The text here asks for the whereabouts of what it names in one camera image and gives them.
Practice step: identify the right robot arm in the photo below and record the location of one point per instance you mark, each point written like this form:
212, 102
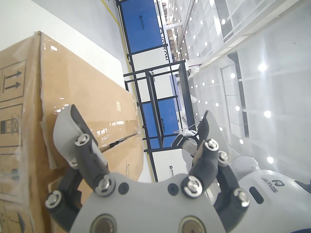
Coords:
179, 139

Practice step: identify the robot body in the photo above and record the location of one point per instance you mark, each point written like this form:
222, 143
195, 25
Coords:
272, 195

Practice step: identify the blue partition panel black frame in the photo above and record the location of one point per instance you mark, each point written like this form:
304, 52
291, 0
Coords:
139, 22
155, 122

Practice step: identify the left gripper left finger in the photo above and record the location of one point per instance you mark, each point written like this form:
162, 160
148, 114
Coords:
69, 132

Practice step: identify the large brown cardboard carton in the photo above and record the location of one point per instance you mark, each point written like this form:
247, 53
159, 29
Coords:
80, 86

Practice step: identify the black metal frame rack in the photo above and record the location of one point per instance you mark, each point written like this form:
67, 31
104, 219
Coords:
151, 93

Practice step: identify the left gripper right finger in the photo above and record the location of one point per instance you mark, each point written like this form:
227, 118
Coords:
206, 161

